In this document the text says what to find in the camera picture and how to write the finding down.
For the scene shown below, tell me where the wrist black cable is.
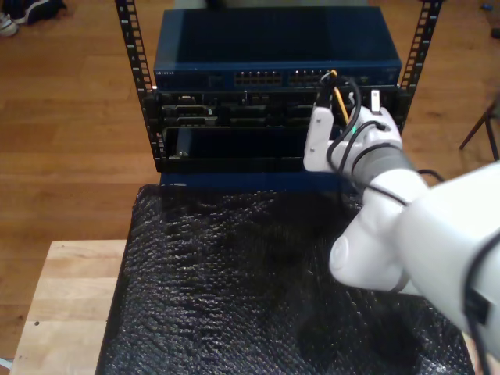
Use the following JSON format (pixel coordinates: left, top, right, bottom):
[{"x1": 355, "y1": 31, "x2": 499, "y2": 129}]
[{"x1": 349, "y1": 120, "x2": 446, "y2": 206}]

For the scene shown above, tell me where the blue network switch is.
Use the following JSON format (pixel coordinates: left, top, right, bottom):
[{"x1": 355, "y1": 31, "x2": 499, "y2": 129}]
[{"x1": 152, "y1": 6, "x2": 403, "y2": 91}]

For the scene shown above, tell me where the arm dark camera cable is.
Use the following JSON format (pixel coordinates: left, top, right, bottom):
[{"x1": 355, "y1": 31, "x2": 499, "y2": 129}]
[{"x1": 314, "y1": 72, "x2": 500, "y2": 375}]

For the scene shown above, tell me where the black rack server unit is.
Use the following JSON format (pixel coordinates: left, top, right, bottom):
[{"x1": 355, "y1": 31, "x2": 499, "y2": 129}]
[{"x1": 142, "y1": 88, "x2": 411, "y2": 129}]

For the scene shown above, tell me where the yellow network cable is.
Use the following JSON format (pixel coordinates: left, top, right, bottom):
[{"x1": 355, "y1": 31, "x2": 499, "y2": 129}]
[{"x1": 327, "y1": 69, "x2": 352, "y2": 123}]

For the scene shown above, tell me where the black bubble mat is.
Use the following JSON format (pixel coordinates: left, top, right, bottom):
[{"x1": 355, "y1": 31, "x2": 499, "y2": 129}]
[{"x1": 95, "y1": 184, "x2": 476, "y2": 375}]

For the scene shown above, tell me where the dark shoe with white stripe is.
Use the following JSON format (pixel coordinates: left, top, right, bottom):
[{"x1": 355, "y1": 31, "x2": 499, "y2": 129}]
[{"x1": 8, "y1": 0, "x2": 68, "y2": 25}]

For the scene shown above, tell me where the dark wooden chair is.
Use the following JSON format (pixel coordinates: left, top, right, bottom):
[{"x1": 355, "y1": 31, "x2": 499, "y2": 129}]
[{"x1": 459, "y1": 93, "x2": 500, "y2": 161}]

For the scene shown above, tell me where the black perforated rack post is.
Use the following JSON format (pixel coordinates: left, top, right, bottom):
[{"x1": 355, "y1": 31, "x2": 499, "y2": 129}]
[
  {"x1": 390, "y1": 0, "x2": 445, "y2": 130},
  {"x1": 114, "y1": 0, "x2": 165, "y2": 173}
]

